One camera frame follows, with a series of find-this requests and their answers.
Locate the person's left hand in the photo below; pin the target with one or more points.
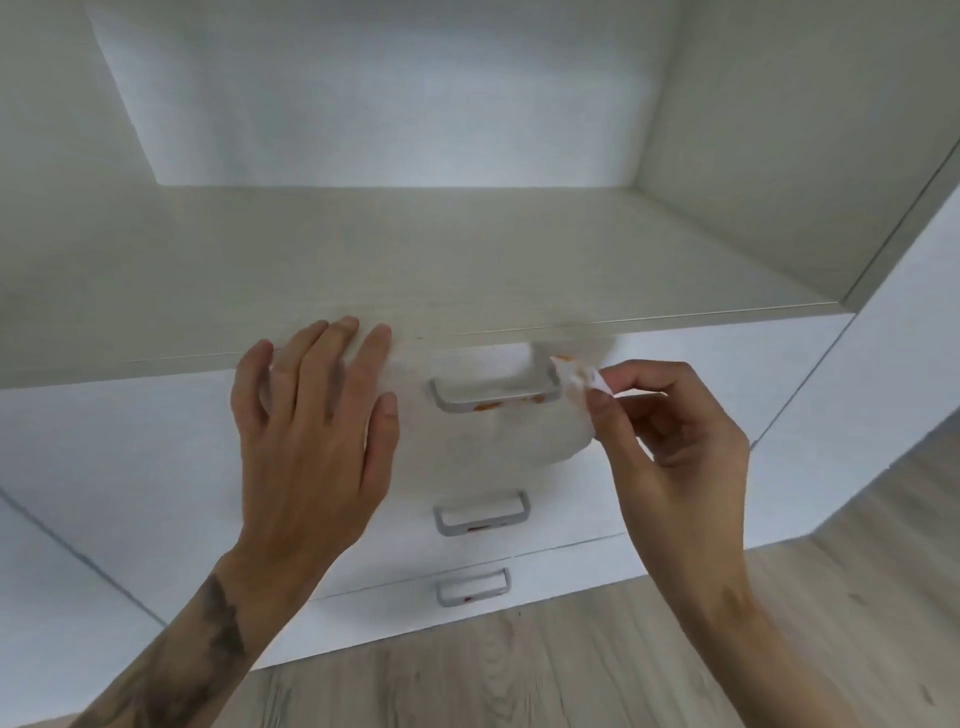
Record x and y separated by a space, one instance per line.
307 465

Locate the white cabinet door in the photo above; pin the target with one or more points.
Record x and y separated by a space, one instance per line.
60 615
862 450

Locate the white wooden cabinet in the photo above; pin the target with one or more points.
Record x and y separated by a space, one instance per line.
450 247

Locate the white stained wipe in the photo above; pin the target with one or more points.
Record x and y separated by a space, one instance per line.
577 375

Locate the person's right hand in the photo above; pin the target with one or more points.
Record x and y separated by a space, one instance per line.
682 495

